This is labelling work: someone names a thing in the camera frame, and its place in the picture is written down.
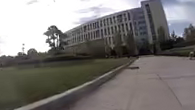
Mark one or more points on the grey concrete slab pavement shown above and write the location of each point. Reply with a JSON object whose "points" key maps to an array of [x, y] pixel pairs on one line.
{"points": [[154, 86]]}

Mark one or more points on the row of slim trees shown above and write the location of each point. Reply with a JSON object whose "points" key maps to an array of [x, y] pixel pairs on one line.
{"points": [[123, 45]]}

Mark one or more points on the tall dark pine tree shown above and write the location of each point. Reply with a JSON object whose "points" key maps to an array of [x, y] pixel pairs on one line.
{"points": [[53, 36]]}

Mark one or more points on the dark low hedge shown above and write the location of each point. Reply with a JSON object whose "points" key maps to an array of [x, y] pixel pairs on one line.
{"points": [[52, 58]]}

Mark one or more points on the large curved grey building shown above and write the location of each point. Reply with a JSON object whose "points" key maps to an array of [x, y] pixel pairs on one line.
{"points": [[120, 25]]}

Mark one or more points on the green grass bank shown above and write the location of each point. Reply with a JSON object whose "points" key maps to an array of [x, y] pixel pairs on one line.
{"points": [[185, 50]]}

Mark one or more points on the dark drain cover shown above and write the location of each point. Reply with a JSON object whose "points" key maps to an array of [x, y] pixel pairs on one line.
{"points": [[132, 67]]}

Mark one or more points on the pale concrete lawn kerb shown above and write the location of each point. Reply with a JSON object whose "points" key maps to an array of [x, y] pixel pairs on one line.
{"points": [[62, 97]]}

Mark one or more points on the green lawn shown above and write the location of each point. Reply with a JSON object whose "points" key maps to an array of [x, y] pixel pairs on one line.
{"points": [[37, 79]]}

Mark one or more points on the group of dark trees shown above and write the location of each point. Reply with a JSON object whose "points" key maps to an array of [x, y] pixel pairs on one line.
{"points": [[194, 33]]}

